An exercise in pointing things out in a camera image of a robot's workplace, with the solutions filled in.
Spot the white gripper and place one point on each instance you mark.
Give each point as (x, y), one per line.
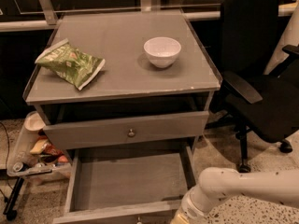
(186, 209)

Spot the grey drawer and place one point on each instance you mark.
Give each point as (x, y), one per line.
(134, 184)
(107, 132)

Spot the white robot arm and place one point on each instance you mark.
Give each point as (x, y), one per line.
(217, 185)

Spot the grey top drawer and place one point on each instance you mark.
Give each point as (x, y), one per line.
(107, 132)

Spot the grey wooden drawer cabinet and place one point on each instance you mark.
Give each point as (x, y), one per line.
(129, 85)

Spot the black office chair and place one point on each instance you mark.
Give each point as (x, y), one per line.
(255, 102)

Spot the clear plastic snack bin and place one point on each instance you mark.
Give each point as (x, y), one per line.
(45, 162)

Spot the black stand leg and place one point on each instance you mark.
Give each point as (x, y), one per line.
(9, 211)

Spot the white ceramic bowl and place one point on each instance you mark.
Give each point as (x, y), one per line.
(162, 51)

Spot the soda can in bin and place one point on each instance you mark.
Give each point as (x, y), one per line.
(19, 167)

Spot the white bowl in bin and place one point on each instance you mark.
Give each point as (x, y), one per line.
(34, 122)

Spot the green chip bag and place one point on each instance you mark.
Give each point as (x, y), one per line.
(76, 67)

